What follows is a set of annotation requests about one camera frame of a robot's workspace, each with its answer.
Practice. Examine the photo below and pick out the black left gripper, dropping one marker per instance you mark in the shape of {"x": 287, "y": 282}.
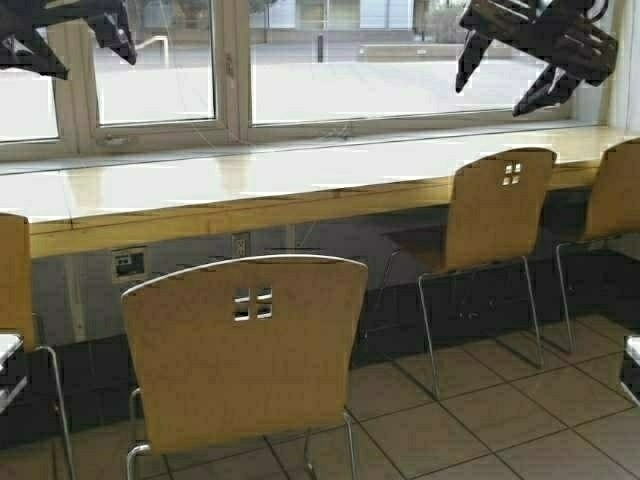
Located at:
{"x": 22, "y": 46}

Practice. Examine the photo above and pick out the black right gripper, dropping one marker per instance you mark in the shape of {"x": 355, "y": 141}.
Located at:
{"x": 563, "y": 34}

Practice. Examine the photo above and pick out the wooden chair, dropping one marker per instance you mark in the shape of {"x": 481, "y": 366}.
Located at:
{"x": 17, "y": 314}
{"x": 610, "y": 211}
{"x": 243, "y": 348}
{"x": 493, "y": 217}

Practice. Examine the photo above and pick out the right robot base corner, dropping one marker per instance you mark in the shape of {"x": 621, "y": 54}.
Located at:
{"x": 629, "y": 370}

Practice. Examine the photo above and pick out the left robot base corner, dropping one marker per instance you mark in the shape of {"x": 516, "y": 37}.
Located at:
{"x": 14, "y": 376}

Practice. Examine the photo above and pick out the long wooden window counter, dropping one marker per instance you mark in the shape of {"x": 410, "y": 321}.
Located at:
{"x": 110, "y": 207}

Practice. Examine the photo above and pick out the wall power outlet box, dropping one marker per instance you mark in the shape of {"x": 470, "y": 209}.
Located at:
{"x": 129, "y": 264}

